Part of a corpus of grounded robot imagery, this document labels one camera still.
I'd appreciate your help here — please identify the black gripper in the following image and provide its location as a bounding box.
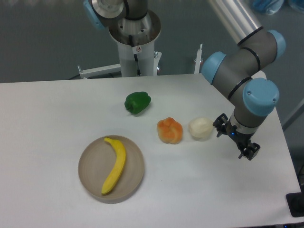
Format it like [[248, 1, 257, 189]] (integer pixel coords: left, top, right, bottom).
[[213, 114, 260, 161]]

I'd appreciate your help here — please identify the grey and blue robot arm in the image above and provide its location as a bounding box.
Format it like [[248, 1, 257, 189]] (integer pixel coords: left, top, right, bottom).
[[83, 0, 286, 160]]

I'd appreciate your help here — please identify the yellow banana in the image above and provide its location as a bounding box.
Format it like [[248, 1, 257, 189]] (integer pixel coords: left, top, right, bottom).
[[101, 137, 126, 195]]

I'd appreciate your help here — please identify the beige round plate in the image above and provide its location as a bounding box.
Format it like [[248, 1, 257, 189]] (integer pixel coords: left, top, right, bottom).
[[78, 135, 145, 204]]

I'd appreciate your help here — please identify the white garlic bulb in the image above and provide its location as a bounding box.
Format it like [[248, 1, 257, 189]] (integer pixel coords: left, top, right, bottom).
[[188, 117, 214, 140]]

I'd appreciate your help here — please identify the orange bread roll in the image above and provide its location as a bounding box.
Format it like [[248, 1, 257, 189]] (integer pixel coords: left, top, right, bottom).
[[157, 117, 183, 144]]

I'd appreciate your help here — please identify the black device at table edge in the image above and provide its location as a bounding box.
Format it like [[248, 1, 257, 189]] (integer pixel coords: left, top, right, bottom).
[[286, 192, 304, 218]]

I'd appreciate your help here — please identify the green bell pepper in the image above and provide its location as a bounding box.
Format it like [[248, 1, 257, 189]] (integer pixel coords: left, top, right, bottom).
[[124, 91, 152, 114]]

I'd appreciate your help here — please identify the blue plastic bag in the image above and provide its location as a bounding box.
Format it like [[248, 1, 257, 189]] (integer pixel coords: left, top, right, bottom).
[[250, 0, 284, 15]]

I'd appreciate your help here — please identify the white right mounting bracket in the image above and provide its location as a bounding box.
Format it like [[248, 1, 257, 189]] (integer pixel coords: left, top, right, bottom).
[[194, 43, 203, 74]]

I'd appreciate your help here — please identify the white mounting bracket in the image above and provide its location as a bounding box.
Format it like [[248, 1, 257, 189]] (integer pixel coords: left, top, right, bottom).
[[194, 43, 203, 74], [77, 64, 121, 78]]

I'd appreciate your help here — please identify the white left mounting bracket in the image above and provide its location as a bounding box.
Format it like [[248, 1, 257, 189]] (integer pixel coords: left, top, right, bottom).
[[77, 64, 121, 78]]

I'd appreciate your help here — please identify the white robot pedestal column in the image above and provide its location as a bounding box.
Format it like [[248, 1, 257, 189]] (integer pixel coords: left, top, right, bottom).
[[109, 10, 161, 77]]

